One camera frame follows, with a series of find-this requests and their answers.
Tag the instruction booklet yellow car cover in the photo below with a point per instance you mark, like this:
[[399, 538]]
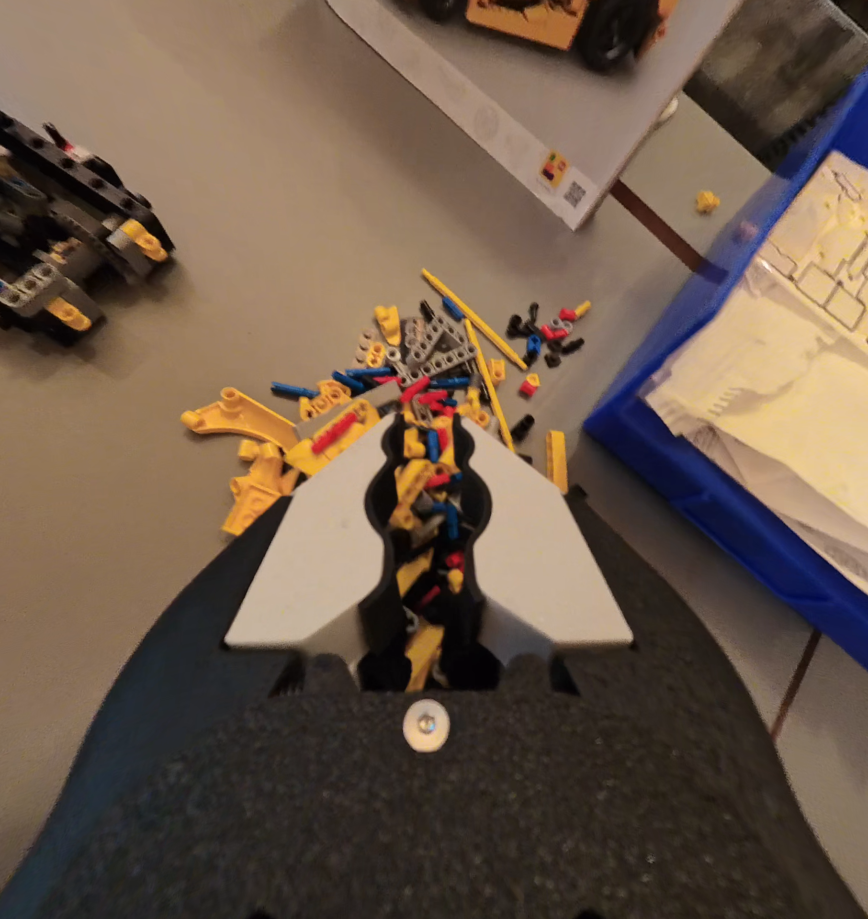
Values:
[[548, 108]]

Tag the black toy car chassis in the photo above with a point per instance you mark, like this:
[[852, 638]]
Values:
[[53, 215]]

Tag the pale yellow drawing sheet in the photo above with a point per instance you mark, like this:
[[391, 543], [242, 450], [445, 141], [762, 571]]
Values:
[[800, 402]]

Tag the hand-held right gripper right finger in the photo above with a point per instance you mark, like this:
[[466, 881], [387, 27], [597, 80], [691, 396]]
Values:
[[548, 567]]

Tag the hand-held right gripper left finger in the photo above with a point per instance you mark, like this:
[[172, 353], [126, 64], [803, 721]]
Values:
[[312, 567]]

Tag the blue plastic bin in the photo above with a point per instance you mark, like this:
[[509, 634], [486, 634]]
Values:
[[692, 459]]

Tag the grey desk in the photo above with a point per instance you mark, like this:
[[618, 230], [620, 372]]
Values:
[[189, 108]]

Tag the small yellow toy connector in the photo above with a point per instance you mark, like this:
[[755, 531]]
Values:
[[707, 202]]

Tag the pile of toy building pieces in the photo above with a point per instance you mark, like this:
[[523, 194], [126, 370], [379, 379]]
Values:
[[419, 359]]

